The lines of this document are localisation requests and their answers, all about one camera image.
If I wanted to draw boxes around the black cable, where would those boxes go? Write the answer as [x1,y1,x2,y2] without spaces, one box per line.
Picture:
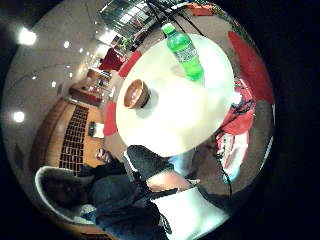
[213,99,255,198]

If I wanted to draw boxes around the wooden lattice wall panel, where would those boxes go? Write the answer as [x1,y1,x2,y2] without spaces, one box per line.
[59,104,90,174]

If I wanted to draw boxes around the red chair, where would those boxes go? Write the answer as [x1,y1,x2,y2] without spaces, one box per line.
[103,100,118,137]
[218,79,257,136]
[118,50,143,79]
[227,30,276,105]

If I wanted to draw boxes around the the person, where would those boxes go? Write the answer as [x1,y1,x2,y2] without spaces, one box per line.
[34,156,174,240]

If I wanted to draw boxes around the round ceiling lamp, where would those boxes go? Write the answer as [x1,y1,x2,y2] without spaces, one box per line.
[18,27,38,47]
[13,110,26,124]

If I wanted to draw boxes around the red armchair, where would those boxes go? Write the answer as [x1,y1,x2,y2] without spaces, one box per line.
[98,48,125,72]

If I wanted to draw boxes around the brown wooden bowl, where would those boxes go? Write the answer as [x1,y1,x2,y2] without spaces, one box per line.
[123,78,150,110]

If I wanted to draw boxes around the glass window front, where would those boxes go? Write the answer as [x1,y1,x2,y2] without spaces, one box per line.
[99,0,159,38]

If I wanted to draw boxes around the wooden counter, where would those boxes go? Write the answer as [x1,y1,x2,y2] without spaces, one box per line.
[68,85,104,108]

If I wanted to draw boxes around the green plastic bottle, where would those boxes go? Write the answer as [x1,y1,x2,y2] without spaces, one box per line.
[160,22,205,82]

